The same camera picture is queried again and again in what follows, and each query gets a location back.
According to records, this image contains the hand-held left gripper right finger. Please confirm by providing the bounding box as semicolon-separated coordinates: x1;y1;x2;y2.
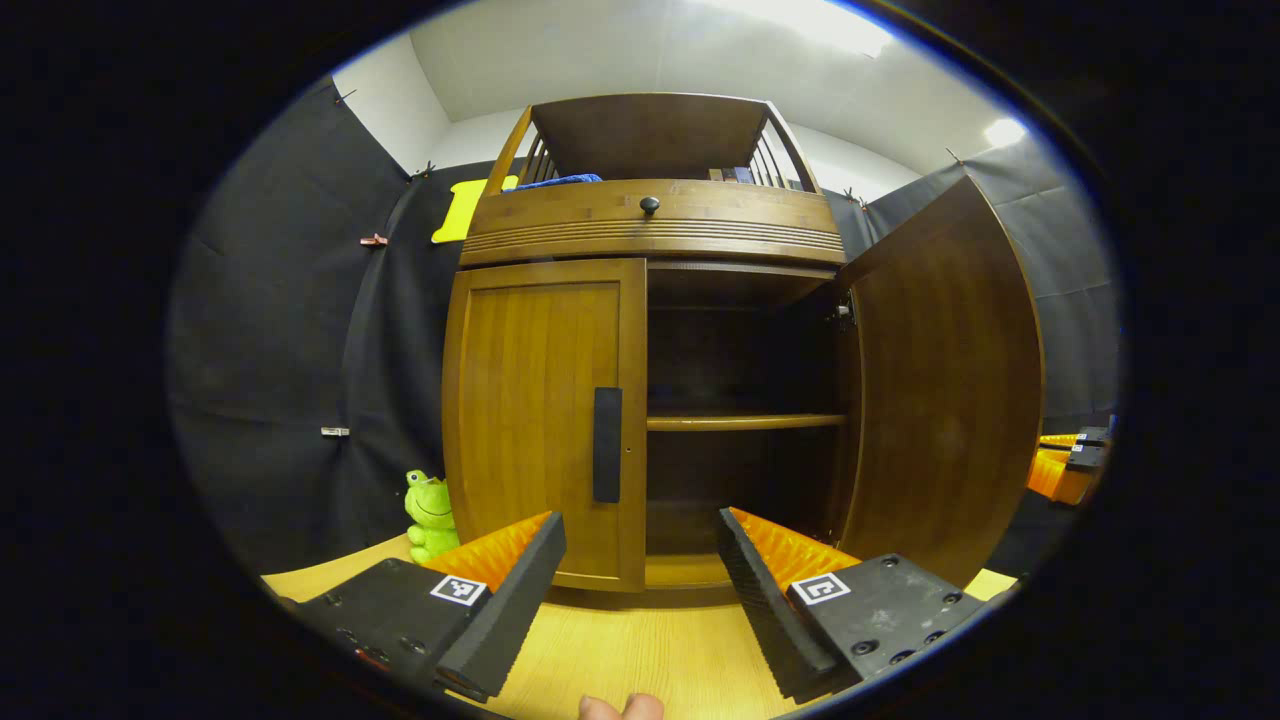
716;507;991;704

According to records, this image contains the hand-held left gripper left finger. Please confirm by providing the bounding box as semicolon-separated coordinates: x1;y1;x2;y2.
300;510;568;704

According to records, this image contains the wooden shoe cabinet door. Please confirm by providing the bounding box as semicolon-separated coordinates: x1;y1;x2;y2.
835;175;1046;589
442;258;649;593

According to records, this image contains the wooden double-door shoe cabinet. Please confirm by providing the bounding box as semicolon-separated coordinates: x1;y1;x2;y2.
442;92;863;609

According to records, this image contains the wooden cabinet drawer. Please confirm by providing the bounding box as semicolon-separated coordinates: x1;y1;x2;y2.
458;178;849;269

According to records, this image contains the green frog plush toy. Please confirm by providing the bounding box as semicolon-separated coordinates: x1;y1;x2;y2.
404;470;463;564

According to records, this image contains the blue cloth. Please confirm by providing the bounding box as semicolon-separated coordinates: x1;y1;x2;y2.
503;173;604;193

